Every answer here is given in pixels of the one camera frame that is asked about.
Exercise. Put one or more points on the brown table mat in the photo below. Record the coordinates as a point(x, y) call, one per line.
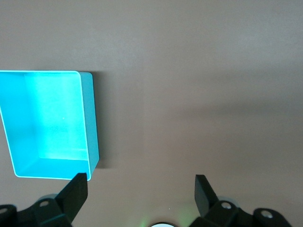
point(189, 71)

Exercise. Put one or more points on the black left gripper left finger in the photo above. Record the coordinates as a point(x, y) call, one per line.
point(71, 201)

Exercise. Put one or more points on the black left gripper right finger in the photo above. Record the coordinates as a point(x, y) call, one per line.
point(206, 203)

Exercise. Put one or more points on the teal plastic storage box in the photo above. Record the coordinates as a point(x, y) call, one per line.
point(47, 118)

